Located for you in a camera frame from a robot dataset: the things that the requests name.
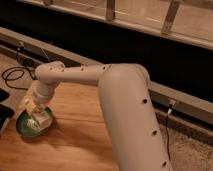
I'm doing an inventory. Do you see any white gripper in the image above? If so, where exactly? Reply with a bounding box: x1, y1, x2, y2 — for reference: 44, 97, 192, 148
25, 87, 51, 119

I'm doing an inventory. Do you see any white plastic bottle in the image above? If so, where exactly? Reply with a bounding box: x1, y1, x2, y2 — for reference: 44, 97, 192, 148
31, 105, 52, 129

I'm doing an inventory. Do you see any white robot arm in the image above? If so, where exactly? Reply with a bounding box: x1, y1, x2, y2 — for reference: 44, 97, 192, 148
26, 61, 173, 171

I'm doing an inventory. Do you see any green ceramic bowl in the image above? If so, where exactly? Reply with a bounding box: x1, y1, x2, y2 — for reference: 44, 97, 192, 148
16, 107, 53, 138

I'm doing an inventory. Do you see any black device at left edge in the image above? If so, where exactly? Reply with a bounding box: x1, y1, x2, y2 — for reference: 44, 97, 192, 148
0, 88, 14, 132

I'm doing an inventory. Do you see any wooden cutting board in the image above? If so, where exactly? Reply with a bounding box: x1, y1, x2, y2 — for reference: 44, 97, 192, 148
0, 83, 118, 171

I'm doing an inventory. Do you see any black coiled cable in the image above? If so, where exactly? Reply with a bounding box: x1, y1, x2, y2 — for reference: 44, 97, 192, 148
1, 66, 36, 90

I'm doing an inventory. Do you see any white cable with plug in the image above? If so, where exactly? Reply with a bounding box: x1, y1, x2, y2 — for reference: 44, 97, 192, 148
39, 46, 51, 64

